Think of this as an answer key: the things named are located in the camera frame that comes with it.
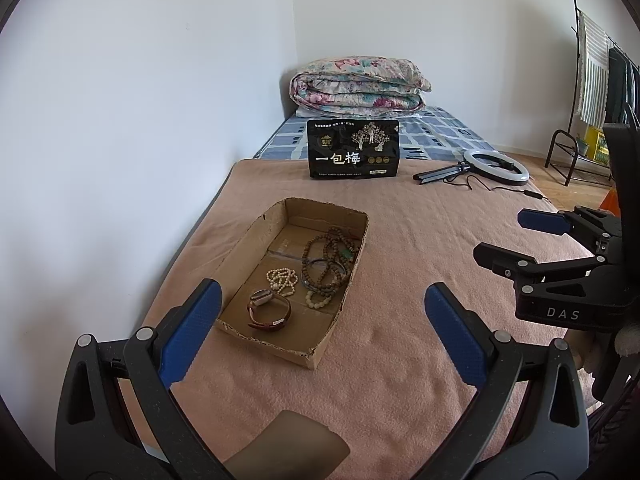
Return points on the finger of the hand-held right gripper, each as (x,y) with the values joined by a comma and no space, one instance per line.
(542,222)
(505,260)

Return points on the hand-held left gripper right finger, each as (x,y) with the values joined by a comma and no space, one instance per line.
(455,335)

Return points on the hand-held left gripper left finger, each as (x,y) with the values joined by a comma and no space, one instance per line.
(192,330)

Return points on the cardboard box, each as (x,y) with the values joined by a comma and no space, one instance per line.
(245,250)

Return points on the black metal shoe rack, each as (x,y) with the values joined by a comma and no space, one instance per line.
(548,152)

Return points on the orange object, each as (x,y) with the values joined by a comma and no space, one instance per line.
(611,202)

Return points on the yellow box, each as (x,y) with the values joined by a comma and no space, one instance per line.
(597,145)

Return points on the pink blanket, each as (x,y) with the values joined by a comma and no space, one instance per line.
(410,240)

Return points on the black folded tripod stand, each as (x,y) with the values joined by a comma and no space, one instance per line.
(435,175)

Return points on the blue checked bed sheet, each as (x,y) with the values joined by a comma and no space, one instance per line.
(440,135)

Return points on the brown flat card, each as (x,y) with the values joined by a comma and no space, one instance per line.
(285,445)

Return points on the striped towel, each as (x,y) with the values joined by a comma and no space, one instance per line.
(592,75)

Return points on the dark hanging clothes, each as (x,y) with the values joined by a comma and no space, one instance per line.
(622,85)

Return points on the black snack bag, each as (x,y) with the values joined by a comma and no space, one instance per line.
(350,155)

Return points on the black clothes rack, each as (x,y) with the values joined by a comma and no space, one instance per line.
(576,35)

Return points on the folded floral quilt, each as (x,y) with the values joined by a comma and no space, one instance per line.
(360,85)

